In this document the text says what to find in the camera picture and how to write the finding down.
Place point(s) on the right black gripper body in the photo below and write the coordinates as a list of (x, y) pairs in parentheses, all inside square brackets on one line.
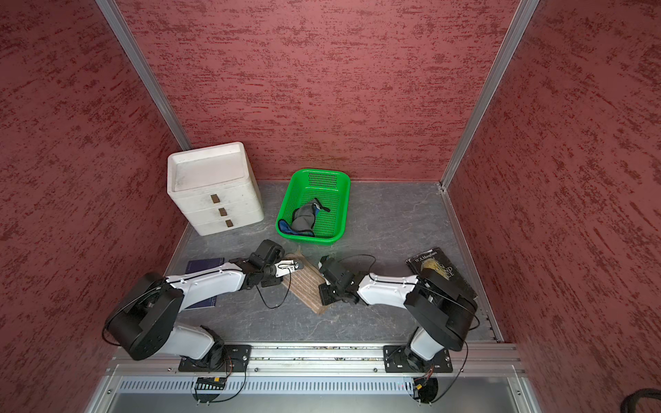
[(331, 293)]

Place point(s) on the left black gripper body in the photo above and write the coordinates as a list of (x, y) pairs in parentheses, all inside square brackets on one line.
[(269, 279)]

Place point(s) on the brown striped dishcloth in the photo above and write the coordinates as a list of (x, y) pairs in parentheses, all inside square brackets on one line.
[(307, 279)]

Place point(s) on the grey blue cloth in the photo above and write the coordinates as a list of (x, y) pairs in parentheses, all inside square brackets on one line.
[(303, 219)]

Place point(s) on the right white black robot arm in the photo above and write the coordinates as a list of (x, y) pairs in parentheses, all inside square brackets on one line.
[(443, 313)]

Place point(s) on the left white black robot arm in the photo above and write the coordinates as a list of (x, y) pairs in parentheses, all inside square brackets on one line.
[(145, 322)]

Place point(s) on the blue book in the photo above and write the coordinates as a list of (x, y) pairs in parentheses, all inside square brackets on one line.
[(203, 266)]

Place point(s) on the black gold book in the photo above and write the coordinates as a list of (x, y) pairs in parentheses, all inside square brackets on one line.
[(437, 260)]

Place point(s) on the green plastic basket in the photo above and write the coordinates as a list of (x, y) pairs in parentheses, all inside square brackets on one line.
[(332, 188)]

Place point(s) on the white three-drawer cabinet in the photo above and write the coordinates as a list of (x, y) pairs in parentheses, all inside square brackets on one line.
[(215, 188)]

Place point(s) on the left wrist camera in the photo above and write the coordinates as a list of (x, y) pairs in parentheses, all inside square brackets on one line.
[(287, 267)]

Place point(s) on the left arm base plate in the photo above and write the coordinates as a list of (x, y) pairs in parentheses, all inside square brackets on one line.
[(230, 358)]

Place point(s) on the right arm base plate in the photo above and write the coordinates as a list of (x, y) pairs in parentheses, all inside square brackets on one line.
[(399, 360)]

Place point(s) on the aluminium rail frame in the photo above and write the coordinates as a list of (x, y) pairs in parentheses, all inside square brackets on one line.
[(314, 368)]

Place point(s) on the left metal corner post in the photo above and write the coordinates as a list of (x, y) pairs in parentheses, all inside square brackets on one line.
[(118, 25)]

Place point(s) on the metal corner post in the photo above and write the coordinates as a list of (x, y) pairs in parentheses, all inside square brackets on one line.
[(118, 25), (519, 23)]

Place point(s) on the right metal corner post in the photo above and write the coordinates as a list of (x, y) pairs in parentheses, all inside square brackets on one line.
[(519, 23)]

